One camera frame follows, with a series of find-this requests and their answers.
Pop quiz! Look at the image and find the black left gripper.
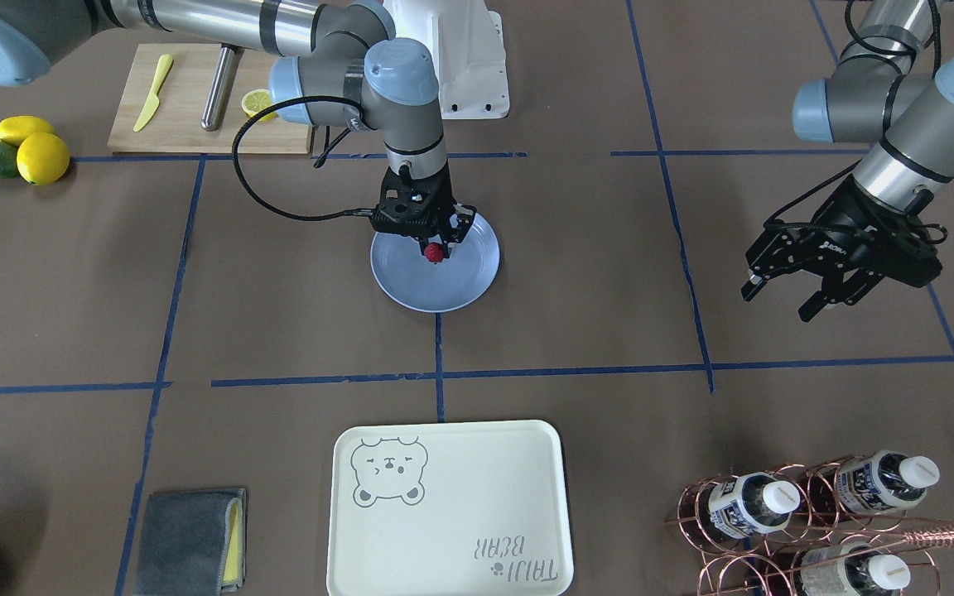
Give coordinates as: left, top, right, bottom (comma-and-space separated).
740, 178, 943, 322

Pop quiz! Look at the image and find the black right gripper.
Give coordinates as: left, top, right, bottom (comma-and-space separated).
370, 165, 477, 246

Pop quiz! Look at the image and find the red strawberry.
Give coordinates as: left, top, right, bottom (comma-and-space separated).
422, 242, 448, 264

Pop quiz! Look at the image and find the blue plate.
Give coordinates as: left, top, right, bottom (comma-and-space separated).
369, 214, 501, 313

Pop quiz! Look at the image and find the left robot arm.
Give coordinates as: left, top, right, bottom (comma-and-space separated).
740, 1, 954, 321

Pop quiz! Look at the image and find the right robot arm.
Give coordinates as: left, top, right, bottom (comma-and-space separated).
0, 1, 476, 262

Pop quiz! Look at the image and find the tea bottle white cap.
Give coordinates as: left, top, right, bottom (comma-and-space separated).
696, 472, 802, 543

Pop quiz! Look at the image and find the lemon half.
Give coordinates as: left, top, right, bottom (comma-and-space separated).
241, 89, 277, 122

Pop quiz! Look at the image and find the cream bear tray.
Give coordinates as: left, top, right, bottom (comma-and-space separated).
326, 420, 575, 595

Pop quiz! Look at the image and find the metal rod black cap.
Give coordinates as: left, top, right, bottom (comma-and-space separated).
200, 44, 241, 132

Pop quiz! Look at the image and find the wooden cutting board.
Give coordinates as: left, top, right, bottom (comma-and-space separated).
108, 44, 277, 155

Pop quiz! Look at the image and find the yellow plastic knife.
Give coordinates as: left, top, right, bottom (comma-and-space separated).
132, 54, 174, 132

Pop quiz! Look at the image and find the grey folded cloth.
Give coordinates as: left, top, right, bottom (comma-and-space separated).
132, 487, 248, 595

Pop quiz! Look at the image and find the yellow lemon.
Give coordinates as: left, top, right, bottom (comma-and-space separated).
0, 114, 55, 148
17, 132, 71, 185

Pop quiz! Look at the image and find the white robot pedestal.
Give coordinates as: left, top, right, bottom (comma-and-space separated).
383, 1, 511, 120

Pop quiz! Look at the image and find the copper wire bottle rack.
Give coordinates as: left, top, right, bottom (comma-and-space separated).
663, 457, 954, 595

